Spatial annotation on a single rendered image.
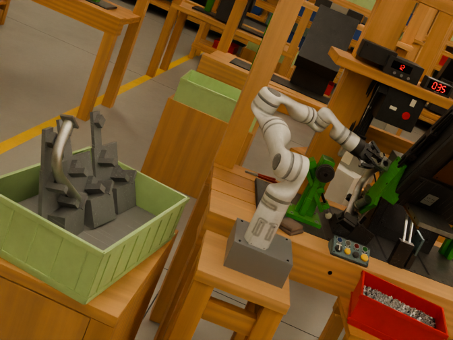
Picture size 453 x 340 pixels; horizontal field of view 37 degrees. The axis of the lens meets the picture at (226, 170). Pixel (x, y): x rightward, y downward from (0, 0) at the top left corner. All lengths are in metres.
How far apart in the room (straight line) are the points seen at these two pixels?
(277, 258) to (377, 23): 1.19
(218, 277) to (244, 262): 0.12
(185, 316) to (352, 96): 1.28
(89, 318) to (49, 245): 0.23
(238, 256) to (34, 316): 0.67
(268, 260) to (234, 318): 0.22
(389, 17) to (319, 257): 1.06
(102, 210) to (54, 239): 0.34
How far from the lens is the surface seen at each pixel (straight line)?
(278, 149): 2.17
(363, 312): 2.36
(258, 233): 2.20
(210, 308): 2.23
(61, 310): 1.94
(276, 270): 2.23
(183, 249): 3.20
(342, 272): 2.59
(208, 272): 2.15
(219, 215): 2.46
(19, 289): 1.97
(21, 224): 1.91
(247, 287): 2.17
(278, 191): 2.16
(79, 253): 1.84
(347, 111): 3.00
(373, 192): 2.79
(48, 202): 1.99
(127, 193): 2.33
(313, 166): 2.69
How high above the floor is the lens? 1.82
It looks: 18 degrees down
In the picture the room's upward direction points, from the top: 23 degrees clockwise
